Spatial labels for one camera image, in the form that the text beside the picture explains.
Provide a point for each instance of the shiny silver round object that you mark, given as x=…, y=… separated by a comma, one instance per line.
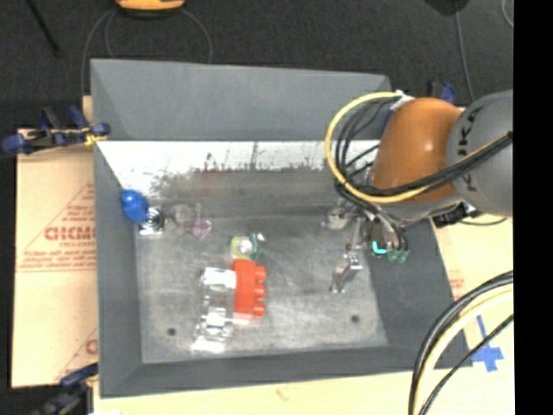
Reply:
x=152, y=222

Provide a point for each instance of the clear plastic container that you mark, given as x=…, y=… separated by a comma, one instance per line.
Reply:
x=214, y=309

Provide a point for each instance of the grey metal bin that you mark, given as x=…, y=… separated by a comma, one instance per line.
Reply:
x=302, y=318

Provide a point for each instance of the black cylinder on white bracket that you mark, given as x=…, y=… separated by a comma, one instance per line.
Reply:
x=449, y=218

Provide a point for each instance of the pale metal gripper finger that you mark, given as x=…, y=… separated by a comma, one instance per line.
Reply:
x=333, y=219
x=345, y=275

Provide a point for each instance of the yellow-green round object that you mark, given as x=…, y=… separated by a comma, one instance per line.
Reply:
x=240, y=247

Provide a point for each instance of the small purple clear object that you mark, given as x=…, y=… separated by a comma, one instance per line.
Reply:
x=201, y=228

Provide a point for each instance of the grey toy animal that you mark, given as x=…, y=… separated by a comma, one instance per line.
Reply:
x=181, y=218

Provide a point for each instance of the small green and white object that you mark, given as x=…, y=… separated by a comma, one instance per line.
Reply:
x=256, y=244

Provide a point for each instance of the blue plastic toy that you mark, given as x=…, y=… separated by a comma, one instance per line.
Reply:
x=133, y=206

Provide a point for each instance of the red toy building block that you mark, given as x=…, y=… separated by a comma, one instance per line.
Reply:
x=248, y=288

